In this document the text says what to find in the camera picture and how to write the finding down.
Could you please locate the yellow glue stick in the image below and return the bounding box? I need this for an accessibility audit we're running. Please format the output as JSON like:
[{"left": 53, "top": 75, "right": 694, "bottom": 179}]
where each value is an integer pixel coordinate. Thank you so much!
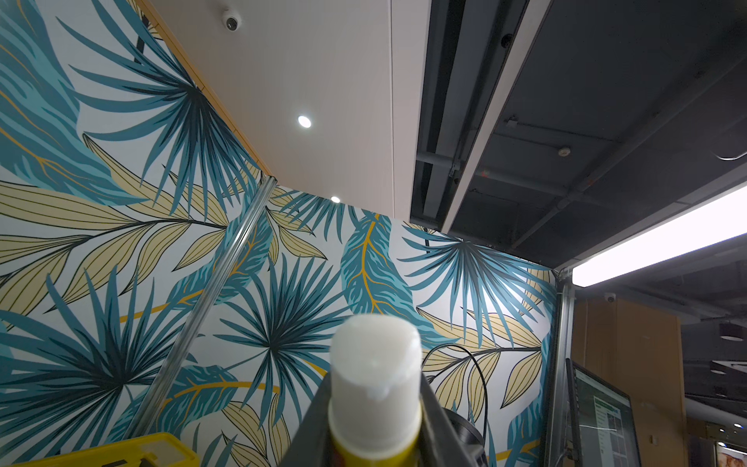
[{"left": 328, "top": 314, "right": 423, "bottom": 466}]

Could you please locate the ceiling strip light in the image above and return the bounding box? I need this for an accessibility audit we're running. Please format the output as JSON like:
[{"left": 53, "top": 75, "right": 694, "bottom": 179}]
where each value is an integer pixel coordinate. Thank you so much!
[{"left": 572, "top": 185, "right": 746, "bottom": 288}]

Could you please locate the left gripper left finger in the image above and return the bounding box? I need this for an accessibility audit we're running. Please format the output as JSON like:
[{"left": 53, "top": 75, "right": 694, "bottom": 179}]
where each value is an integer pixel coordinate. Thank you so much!
[{"left": 278, "top": 374, "right": 332, "bottom": 467}]

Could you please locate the yellow black toolbox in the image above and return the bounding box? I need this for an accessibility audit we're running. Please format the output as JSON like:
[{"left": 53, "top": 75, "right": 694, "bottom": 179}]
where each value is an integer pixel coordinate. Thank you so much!
[{"left": 19, "top": 433, "right": 200, "bottom": 467}]

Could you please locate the computer monitor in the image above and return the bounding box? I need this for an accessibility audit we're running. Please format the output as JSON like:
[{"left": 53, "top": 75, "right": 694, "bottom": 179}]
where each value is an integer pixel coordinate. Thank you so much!
[{"left": 566, "top": 359, "right": 642, "bottom": 467}]

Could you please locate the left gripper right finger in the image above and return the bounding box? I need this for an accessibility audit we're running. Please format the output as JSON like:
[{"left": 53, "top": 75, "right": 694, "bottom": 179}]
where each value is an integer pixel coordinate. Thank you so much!
[{"left": 418, "top": 374, "right": 480, "bottom": 467}]

